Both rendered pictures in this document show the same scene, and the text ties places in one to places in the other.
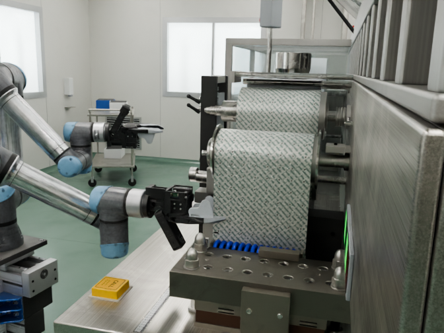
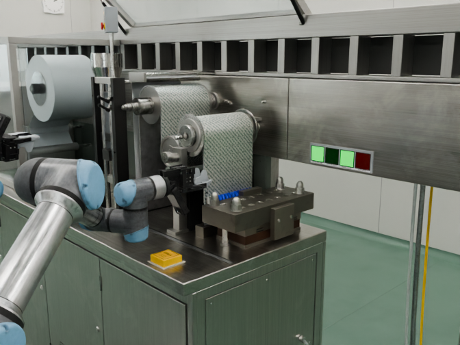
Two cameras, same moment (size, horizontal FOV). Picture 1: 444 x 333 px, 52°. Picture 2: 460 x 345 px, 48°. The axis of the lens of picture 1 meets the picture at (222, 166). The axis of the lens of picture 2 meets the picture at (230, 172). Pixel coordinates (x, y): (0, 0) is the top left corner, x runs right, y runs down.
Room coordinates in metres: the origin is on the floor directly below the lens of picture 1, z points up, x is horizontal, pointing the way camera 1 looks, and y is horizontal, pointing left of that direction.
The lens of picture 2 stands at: (0.10, 1.40, 1.51)
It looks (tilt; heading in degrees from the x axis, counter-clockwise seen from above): 13 degrees down; 303
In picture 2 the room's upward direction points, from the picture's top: straight up
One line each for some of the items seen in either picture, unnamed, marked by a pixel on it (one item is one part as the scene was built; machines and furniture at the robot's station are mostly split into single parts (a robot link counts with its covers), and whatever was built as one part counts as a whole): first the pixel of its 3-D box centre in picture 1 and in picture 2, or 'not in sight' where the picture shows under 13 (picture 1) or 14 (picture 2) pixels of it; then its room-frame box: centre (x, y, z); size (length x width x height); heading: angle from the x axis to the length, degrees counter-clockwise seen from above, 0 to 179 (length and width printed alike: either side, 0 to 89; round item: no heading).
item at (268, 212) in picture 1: (259, 215); (228, 171); (1.07, -0.10, 1.11); 0.23 x 0.01 x 0.18; 76
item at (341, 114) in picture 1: (337, 116); (207, 100); (1.33, -0.33, 1.33); 0.07 x 0.07 x 0.07; 76
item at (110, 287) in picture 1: (110, 287); (165, 258); (1.06, 0.27, 0.91); 0.07 x 0.07 x 0.02; 76
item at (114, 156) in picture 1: (113, 140); not in sight; (5.81, 1.41, 0.51); 0.91 x 0.58 x 1.02; 10
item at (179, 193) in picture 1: (168, 203); (175, 181); (1.13, 0.13, 1.12); 0.12 x 0.08 x 0.09; 76
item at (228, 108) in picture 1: (232, 111); (142, 105); (1.41, -0.03, 1.33); 0.06 x 0.06 x 0.06; 76
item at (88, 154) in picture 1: (80, 158); not in sight; (1.68, 0.53, 1.12); 0.11 x 0.08 x 0.11; 3
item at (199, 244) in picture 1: (199, 241); (214, 198); (1.04, 0.05, 1.05); 0.04 x 0.04 x 0.04
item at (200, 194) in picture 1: (206, 219); (176, 191); (1.20, 0.04, 1.05); 0.06 x 0.05 x 0.31; 76
